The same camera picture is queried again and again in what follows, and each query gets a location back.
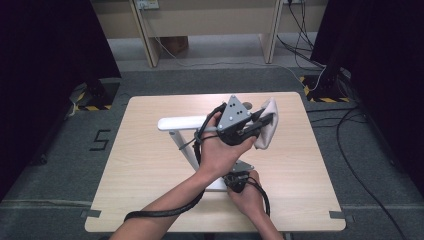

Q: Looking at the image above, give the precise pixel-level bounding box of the left hand-held gripper cable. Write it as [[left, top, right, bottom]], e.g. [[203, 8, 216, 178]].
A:
[[123, 102, 228, 223]]

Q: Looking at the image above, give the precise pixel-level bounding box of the long black floor cable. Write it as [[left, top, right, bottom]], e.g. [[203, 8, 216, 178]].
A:
[[335, 106, 409, 240]]

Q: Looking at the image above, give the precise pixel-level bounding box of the right hand-held gripper cable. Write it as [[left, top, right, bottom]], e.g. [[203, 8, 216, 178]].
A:
[[246, 176, 272, 218]]

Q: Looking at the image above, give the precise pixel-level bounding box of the person's left hand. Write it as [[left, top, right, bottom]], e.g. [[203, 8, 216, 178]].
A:
[[196, 112, 258, 183]]

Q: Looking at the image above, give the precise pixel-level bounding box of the grey tape piece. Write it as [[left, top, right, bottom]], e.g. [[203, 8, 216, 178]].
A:
[[329, 210, 355, 224], [80, 209, 102, 219]]

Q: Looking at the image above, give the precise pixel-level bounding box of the hand-held gripper cable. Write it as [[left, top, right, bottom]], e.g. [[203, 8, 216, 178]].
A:
[[123, 102, 228, 223], [246, 176, 272, 218]]

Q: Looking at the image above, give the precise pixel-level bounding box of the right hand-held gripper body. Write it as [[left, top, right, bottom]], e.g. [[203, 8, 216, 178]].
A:
[[223, 159, 256, 195]]

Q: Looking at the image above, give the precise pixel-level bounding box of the stand base with hazard tape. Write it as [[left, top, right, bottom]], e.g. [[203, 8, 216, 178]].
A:
[[299, 73, 352, 104], [69, 78, 121, 113]]

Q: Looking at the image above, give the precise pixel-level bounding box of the person's right hand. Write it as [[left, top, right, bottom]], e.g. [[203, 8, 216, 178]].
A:
[[227, 169, 268, 220]]

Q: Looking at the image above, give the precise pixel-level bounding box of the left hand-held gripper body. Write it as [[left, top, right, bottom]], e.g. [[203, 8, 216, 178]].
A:
[[216, 94, 262, 147]]

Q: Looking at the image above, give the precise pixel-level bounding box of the white cloth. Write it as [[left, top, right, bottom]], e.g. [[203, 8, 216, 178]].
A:
[[253, 96, 280, 151]]

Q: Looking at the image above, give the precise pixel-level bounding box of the beige office desk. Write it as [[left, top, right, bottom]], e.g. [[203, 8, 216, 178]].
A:
[[90, 0, 284, 69]]

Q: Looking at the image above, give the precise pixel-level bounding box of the white power socket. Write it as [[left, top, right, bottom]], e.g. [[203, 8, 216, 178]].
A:
[[135, 0, 160, 10]]

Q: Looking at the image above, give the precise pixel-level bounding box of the brown cardboard box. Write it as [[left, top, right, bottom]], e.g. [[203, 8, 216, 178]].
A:
[[159, 35, 190, 55]]

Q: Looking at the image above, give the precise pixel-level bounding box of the thin black floor cable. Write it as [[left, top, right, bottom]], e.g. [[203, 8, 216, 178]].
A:
[[306, 106, 363, 129]]

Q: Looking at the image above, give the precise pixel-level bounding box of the black curtain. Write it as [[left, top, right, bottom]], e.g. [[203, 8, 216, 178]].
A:
[[310, 0, 424, 188], [0, 0, 122, 201]]

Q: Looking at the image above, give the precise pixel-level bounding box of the white desk lamp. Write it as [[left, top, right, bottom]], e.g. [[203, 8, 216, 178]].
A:
[[157, 114, 232, 193]]

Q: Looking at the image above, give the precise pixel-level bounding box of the white floor cable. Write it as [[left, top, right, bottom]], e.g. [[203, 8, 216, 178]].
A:
[[141, 8, 328, 88]]

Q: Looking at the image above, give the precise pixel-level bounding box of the black cable bundle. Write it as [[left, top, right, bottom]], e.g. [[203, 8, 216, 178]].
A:
[[275, 0, 327, 69]]

